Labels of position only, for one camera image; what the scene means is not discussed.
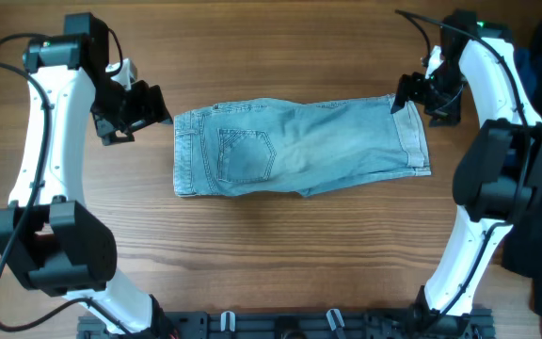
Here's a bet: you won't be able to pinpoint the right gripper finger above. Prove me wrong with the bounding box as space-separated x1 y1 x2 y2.
429 116 459 127
391 93 408 114

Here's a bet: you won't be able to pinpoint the light blue denim shorts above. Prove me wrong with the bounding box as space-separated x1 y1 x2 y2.
173 94 431 197

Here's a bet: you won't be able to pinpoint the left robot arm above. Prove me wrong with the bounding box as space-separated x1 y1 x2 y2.
0 12 178 338

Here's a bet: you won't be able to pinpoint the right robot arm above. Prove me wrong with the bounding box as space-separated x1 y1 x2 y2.
391 9 542 338

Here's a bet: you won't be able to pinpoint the dark blue garment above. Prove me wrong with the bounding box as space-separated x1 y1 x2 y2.
514 48 537 101

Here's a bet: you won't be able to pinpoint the right black cable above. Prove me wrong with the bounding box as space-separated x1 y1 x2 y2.
394 8 535 316

